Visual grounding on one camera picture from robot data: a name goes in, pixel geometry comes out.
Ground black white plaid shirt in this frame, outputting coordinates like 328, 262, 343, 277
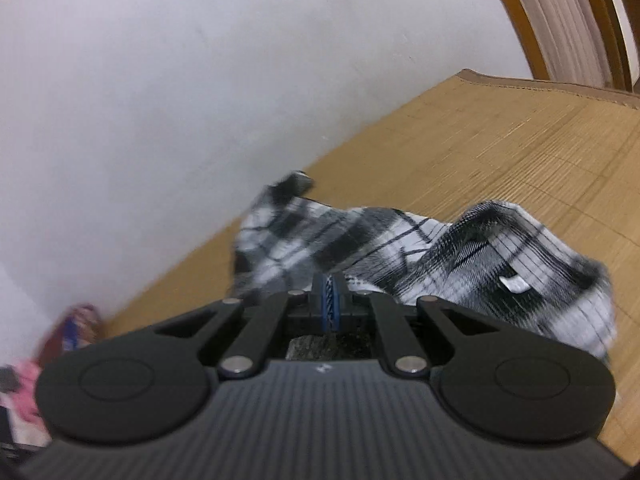
231, 171, 616, 359

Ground maroon blue printed garment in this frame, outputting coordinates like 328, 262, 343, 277
35, 304, 103, 368

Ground wooden chair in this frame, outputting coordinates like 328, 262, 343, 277
501, 0, 639, 92

